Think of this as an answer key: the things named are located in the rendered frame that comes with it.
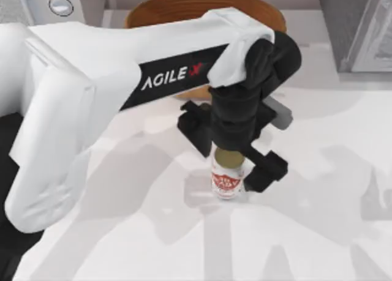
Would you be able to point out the red and white can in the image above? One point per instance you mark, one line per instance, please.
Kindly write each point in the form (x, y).
(228, 180)

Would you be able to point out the white sink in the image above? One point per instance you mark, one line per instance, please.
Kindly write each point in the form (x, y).
(36, 8)

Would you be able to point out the grey cabinet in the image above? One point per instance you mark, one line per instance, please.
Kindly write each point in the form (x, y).
(343, 30)

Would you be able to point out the pale grey rounded camera box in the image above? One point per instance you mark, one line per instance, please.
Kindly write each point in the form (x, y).
(280, 114)

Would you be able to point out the brown wooden basket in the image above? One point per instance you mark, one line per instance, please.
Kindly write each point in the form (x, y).
(171, 10)

